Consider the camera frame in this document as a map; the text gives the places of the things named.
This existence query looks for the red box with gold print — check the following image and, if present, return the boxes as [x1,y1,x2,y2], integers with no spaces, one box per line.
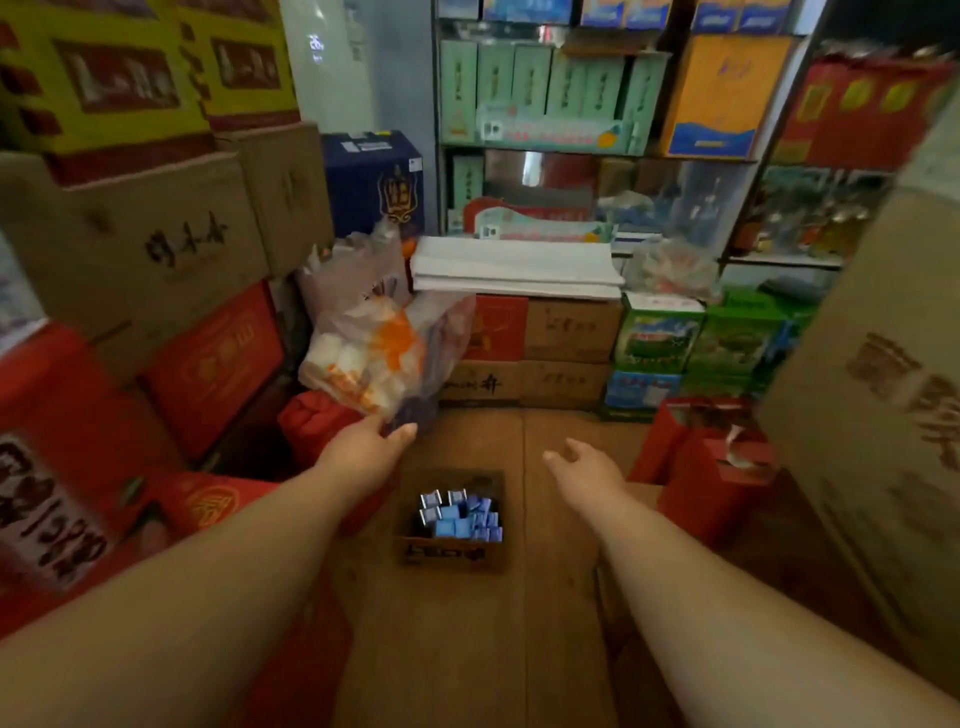
[144,280,288,463]

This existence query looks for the metal shelf rack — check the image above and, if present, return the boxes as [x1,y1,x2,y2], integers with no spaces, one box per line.
[430,0,849,273]

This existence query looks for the navy blue box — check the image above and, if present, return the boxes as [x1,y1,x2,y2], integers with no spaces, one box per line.
[321,130,427,243]

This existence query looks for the red box with gold emblem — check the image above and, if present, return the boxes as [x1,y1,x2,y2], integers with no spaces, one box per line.
[147,471,355,728]

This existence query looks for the large yellow printed box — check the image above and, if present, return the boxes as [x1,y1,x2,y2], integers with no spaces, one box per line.
[0,0,215,187]

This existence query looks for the green printed box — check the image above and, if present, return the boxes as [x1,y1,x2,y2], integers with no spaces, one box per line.
[685,288,796,378]
[613,291,707,375]

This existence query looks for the small open cardboard box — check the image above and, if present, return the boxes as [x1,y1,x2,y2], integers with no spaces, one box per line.
[395,468,508,576]

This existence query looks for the row of glass bottles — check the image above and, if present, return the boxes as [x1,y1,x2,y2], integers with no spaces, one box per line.
[736,168,895,261]

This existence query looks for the white appliance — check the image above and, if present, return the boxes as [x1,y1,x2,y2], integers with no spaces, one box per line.
[279,0,378,138]

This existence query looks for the row of blue boxes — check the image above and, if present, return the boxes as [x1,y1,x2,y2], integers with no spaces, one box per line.
[438,0,805,36]

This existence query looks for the person's left hand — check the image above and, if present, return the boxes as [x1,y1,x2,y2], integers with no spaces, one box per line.
[313,414,418,505]

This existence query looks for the red box with white label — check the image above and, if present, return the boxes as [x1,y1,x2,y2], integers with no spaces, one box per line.
[0,322,190,640]

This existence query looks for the person's left forearm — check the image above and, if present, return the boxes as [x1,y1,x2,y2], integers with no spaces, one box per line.
[0,466,354,728]

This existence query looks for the person's right forearm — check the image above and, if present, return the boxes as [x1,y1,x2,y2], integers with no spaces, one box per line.
[592,491,960,728]

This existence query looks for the row of red boxes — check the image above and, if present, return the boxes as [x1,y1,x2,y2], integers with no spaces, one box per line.
[771,54,960,174]

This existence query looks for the person's right hand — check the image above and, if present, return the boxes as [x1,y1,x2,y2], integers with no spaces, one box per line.
[541,438,640,520]

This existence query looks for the red paper gift bag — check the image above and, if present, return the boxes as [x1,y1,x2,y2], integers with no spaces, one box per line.
[628,397,783,550]

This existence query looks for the stack of white flat boxes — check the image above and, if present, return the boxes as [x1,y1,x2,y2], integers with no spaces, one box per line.
[409,235,627,302]

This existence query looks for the large brown cardboard box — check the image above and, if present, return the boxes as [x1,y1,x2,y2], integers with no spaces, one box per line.
[0,150,273,342]

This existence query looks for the red cloth bag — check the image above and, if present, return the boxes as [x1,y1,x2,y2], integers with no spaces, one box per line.
[276,388,370,477]

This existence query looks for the blue printed box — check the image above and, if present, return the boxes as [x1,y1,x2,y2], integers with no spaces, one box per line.
[602,368,685,414]

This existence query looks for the pale green box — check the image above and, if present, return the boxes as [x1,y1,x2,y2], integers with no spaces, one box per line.
[448,154,487,234]

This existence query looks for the red and pale display box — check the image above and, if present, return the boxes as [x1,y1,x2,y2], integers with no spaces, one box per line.
[462,195,618,244]

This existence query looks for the row of pale green boxes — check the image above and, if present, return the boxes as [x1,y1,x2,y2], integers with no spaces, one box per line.
[438,39,673,157]

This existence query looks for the pile of blue packets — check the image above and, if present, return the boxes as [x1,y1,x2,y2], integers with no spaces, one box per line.
[417,487,504,543]

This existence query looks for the orange box with blue wave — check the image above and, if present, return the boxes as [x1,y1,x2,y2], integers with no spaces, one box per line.
[658,33,798,161]

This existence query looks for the crumpled clear plastic bag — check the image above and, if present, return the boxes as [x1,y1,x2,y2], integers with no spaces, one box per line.
[621,234,723,303]

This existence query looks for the small red box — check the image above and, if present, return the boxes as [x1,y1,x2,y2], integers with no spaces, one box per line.
[462,294,531,363]

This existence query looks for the tall beige cardboard box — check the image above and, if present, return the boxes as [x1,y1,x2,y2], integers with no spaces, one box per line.
[756,90,960,700]

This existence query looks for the clear plastic bag of packets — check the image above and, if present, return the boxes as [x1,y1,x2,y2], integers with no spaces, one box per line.
[297,219,478,436]

